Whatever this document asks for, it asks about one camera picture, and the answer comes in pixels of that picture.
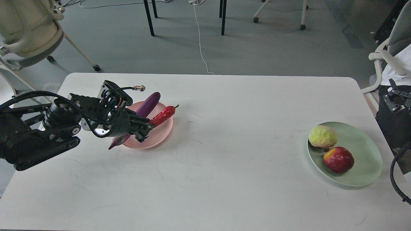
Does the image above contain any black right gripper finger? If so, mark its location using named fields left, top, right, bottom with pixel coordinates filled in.
left=384, top=79, right=411, bottom=114

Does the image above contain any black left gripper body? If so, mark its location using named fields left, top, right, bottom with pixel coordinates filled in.
left=103, top=108, right=136, bottom=138

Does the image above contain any purple eggplant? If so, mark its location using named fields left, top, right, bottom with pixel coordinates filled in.
left=108, top=92, right=161, bottom=150

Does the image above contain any red chili pepper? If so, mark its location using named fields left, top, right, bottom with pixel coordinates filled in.
left=148, top=104, right=179, bottom=128

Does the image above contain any green pink peach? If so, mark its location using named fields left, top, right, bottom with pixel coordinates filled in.
left=308, top=125, right=338, bottom=148

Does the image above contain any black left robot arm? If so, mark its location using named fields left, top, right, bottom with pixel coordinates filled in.
left=0, top=90, right=153, bottom=171

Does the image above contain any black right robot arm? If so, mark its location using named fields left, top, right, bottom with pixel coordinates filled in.
left=384, top=79, right=411, bottom=204

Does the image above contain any pink plate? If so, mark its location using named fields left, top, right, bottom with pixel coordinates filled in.
left=122, top=101, right=173, bottom=149

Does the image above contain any grey white chair right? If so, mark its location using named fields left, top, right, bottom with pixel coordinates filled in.
left=361, top=0, right=411, bottom=94

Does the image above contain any green plate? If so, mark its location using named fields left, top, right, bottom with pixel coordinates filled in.
left=306, top=122, right=382, bottom=187

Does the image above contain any black table leg left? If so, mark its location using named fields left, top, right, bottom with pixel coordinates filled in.
left=143, top=0, right=158, bottom=37

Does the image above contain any black table leg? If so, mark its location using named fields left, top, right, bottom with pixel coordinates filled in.
left=219, top=0, right=227, bottom=36
left=143, top=0, right=158, bottom=37

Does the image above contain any white chair base with wheels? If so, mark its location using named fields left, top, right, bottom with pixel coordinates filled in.
left=252, top=0, right=309, bottom=31

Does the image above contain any beige office chair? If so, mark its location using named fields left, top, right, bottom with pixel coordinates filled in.
left=0, top=0, right=100, bottom=90

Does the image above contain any black table leg right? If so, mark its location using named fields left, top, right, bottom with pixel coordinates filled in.
left=219, top=0, right=227, bottom=36

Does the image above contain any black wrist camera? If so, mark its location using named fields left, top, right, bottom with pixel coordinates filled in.
left=97, top=80, right=135, bottom=107

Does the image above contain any white floor cable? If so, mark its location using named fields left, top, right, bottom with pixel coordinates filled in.
left=188, top=0, right=215, bottom=75

